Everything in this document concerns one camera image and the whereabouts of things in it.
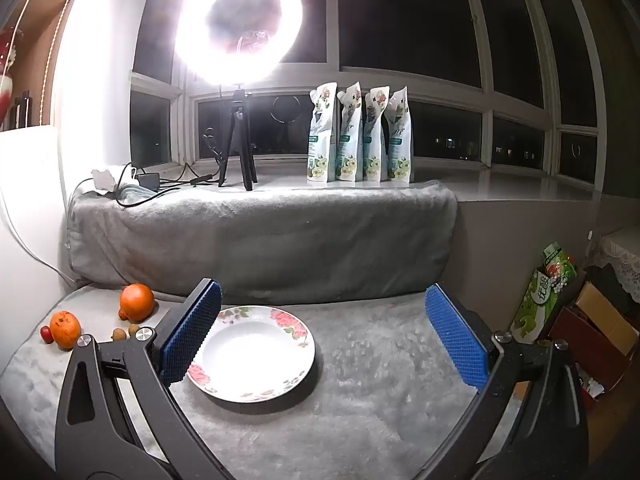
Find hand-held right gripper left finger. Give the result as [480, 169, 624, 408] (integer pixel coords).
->
[54, 277, 236, 480]

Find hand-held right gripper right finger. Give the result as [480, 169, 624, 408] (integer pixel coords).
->
[415, 282, 591, 480]

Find large smooth orange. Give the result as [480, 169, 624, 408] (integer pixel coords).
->
[119, 283, 156, 322]

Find white floral plate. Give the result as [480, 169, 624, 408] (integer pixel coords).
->
[186, 305, 317, 403]

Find large spotted orange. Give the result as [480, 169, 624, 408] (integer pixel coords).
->
[49, 311, 82, 351]

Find green printed box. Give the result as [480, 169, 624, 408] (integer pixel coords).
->
[510, 242, 578, 345]

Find grey plush cushion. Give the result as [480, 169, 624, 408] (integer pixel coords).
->
[65, 180, 458, 301]

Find dark red box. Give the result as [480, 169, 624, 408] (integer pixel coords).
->
[547, 305, 636, 396]

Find pale green cloth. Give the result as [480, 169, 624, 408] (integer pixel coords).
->
[117, 185, 156, 206]

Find brown cardboard box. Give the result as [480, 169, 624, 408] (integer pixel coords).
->
[575, 280, 640, 356]

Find white power adapter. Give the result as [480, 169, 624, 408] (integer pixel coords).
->
[91, 167, 136, 196]

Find black tripod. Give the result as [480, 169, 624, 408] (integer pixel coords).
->
[218, 85, 259, 192]

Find white lace cloth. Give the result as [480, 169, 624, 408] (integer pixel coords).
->
[597, 230, 640, 303]

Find floral refill pouch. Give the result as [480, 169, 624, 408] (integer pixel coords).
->
[334, 81, 365, 182]
[361, 87, 390, 183]
[385, 86, 414, 184]
[306, 82, 337, 183]

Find black power cable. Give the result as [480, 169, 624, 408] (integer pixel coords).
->
[116, 160, 221, 207]

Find white cable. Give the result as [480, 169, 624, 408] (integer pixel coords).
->
[0, 195, 76, 281]

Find coiled black cable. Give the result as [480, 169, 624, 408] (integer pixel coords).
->
[202, 127, 226, 163]

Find bright ring light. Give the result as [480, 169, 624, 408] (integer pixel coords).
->
[175, 0, 306, 86]

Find white window frame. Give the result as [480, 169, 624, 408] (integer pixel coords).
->
[130, 0, 606, 186]

